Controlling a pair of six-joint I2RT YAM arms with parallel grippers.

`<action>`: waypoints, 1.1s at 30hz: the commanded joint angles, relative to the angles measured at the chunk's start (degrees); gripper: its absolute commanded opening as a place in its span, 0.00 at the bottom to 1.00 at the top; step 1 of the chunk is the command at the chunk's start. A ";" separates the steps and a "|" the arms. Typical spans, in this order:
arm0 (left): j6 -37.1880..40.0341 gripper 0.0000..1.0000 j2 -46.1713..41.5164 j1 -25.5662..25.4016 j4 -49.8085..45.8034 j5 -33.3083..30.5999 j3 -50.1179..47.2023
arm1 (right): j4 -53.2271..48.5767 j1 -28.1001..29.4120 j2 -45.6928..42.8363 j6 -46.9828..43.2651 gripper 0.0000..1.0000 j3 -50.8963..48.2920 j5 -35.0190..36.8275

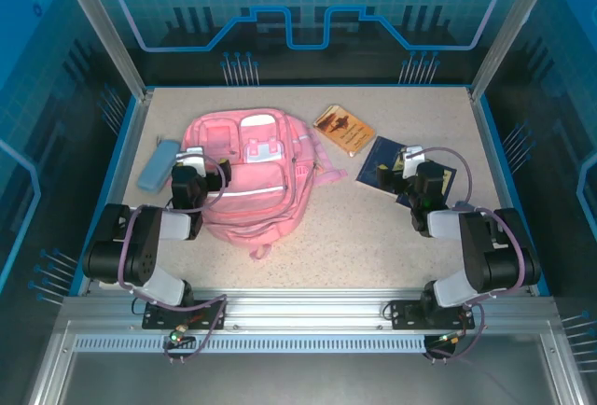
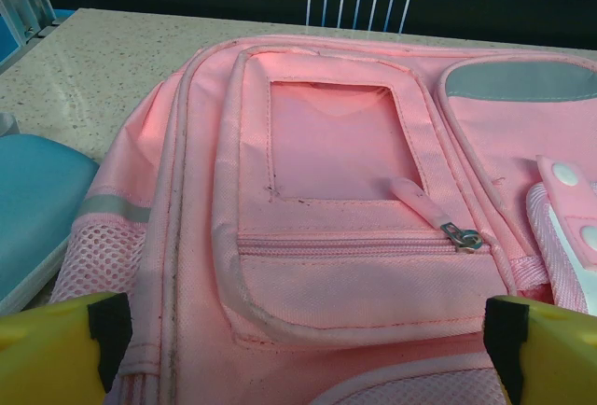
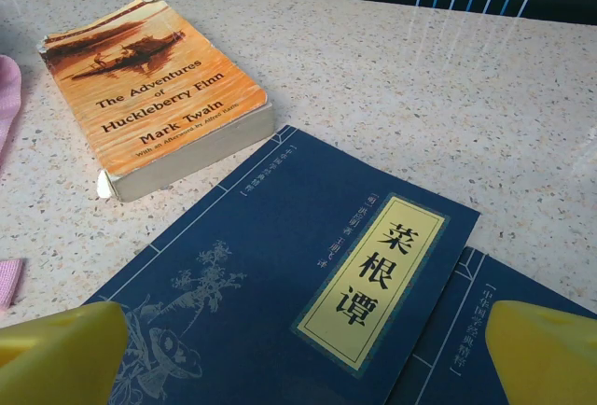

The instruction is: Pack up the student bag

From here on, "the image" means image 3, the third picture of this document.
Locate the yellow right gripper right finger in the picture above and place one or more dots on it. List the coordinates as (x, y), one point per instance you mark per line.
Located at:
(545, 358)

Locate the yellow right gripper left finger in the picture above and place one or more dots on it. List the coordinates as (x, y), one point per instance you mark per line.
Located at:
(60, 358)

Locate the pink backpack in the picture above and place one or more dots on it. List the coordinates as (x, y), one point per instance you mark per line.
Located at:
(7, 97)

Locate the brown paper card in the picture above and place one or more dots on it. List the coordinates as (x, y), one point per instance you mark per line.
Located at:
(154, 97)

